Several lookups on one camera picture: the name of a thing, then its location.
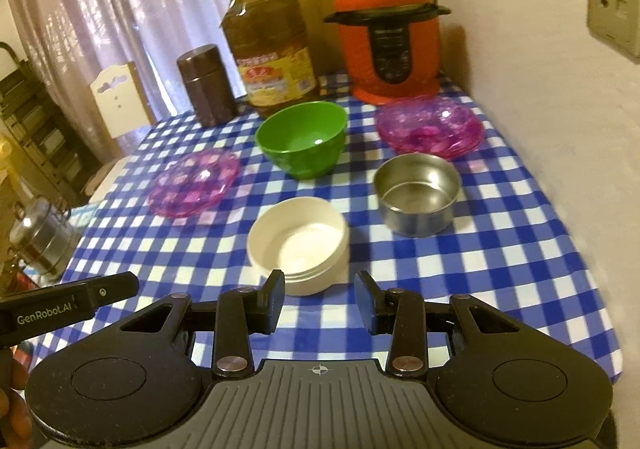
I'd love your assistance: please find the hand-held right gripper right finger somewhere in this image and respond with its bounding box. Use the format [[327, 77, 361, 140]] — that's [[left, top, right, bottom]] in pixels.
[[354, 271, 523, 377]]

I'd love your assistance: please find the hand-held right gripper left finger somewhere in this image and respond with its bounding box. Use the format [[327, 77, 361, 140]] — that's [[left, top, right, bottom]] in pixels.
[[120, 271, 286, 377]]

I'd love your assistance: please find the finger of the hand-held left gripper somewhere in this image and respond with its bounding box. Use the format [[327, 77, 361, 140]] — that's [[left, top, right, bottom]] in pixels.
[[87, 273, 141, 317]]

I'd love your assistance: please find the white plastic bowl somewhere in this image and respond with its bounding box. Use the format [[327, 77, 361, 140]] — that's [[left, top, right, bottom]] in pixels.
[[247, 196, 351, 297]]

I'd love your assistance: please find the pink plastic plate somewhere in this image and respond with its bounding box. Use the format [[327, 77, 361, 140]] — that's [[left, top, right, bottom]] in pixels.
[[147, 150, 242, 218]]

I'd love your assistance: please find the green plastic bowl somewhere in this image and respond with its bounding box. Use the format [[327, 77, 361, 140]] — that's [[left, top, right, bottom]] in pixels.
[[255, 101, 349, 180]]

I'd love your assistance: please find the stack of pink plates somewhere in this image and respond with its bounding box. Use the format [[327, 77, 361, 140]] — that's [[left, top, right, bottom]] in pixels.
[[375, 95, 485, 162]]

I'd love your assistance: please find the person's left hand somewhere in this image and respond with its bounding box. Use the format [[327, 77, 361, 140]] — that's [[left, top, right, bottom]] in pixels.
[[0, 351, 34, 447]]

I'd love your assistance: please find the stainless steel bowl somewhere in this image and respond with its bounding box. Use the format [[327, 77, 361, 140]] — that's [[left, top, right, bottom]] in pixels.
[[373, 153, 462, 238]]

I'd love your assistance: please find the blue white checkered tablecloth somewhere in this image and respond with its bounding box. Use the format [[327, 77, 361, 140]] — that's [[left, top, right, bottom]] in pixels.
[[37, 71, 623, 380]]

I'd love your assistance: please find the dark storage rack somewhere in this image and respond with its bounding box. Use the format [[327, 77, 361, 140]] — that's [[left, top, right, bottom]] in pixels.
[[0, 41, 97, 210]]

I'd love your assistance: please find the white wooden chair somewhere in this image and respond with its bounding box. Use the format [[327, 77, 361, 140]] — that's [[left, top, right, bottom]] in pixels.
[[85, 61, 159, 204]]

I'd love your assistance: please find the brown cylindrical canister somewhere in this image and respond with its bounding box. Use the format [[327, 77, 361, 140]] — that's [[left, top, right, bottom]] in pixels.
[[176, 44, 239, 128]]

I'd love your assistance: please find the cooking oil bottle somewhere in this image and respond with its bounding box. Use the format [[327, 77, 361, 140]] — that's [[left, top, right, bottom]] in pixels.
[[213, 0, 321, 120]]

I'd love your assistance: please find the red electric pressure cooker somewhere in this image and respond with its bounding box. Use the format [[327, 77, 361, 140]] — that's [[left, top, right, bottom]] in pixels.
[[322, 0, 452, 106]]

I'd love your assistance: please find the sheer pink curtain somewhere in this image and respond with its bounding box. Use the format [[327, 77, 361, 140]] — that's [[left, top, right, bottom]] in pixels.
[[0, 0, 227, 164]]

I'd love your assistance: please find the beige wall socket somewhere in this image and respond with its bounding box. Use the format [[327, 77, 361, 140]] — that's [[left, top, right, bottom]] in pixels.
[[585, 0, 640, 62]]

